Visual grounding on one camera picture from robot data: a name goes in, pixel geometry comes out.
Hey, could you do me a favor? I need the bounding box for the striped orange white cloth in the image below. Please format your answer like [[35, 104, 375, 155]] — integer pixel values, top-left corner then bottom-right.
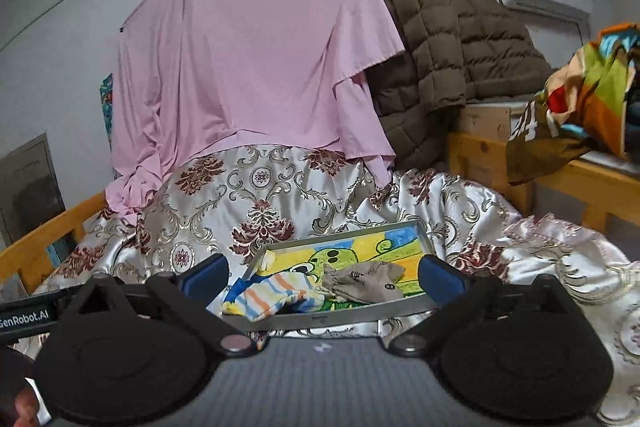
[[221, 272, 326, 322]]

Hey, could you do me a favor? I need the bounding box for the person's left hand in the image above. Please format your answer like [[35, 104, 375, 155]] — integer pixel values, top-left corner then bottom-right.
[[0, 345, 42, 427]]

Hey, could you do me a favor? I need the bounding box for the colourful cartoon towel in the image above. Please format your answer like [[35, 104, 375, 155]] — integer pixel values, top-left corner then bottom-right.
[[240, 225, 428, 312]]

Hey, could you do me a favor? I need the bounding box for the floral satin bedspread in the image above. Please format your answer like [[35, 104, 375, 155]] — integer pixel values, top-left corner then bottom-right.
[[42, 145, 639, 426]]

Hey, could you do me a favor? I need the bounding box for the colourful clothes pile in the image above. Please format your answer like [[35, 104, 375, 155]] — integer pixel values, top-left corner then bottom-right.
[[506, 23, 639, 184]]

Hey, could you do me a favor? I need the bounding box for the brown quilted jacket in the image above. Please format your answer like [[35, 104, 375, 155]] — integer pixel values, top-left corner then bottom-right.
[[366, 0, 552, 170]]

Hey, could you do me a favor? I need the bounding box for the pink hanging sheet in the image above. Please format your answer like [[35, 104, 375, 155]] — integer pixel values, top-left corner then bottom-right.
[[103, 0, 407, 227]]

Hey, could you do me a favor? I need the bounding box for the grey drawstring pouch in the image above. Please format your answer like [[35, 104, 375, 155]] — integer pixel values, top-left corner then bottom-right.
[[321, 261, 405, 305]]

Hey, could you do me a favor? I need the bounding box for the grey wall panel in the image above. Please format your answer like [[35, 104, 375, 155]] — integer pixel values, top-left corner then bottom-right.
[[0, 133, 65, 246]]

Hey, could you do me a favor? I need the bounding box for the wooden bed frame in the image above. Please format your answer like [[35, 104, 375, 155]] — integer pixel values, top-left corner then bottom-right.
[[1, 132, 639, 291]]

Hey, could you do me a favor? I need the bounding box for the blue patterned wall poster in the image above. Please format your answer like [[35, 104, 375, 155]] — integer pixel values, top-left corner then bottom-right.
[[99, 74, 113, 141]]

